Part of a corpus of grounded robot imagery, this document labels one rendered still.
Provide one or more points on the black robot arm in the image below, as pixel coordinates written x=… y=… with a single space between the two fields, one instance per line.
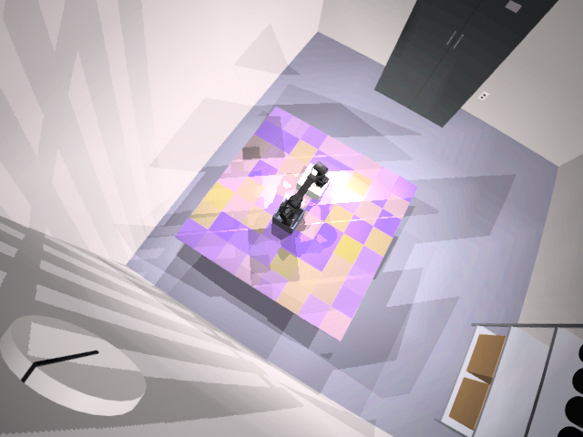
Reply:
x=320 y=179

